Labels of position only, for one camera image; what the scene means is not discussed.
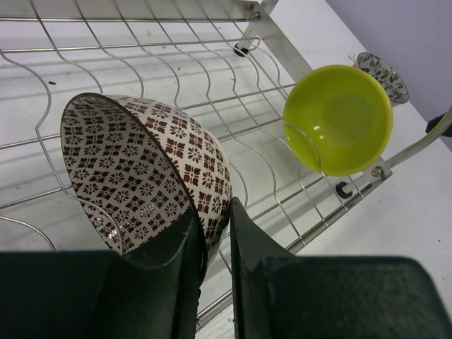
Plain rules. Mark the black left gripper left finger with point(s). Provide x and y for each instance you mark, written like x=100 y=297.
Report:
x=152 y=292

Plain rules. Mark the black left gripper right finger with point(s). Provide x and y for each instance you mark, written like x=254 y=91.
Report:
x=277 y=294

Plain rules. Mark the pink floral bowl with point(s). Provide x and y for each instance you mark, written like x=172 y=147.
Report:
x=385 y=75

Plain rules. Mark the brown patterned bowl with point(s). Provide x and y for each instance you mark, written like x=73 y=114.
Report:
x=137 y=164

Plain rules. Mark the stainless steel dish rack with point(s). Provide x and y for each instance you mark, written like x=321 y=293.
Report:
x=231 y=66

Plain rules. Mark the green round bowl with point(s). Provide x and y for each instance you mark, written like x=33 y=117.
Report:
x=337 y=120

